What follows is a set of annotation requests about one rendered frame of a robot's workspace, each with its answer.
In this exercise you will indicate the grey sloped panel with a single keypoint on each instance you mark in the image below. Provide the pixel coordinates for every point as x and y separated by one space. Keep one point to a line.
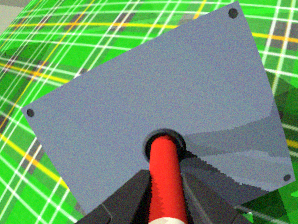
202 82

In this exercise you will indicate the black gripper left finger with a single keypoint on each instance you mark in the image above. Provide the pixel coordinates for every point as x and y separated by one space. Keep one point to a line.
125 206

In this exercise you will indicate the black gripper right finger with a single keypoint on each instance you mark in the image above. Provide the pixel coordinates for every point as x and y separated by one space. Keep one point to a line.
204 206

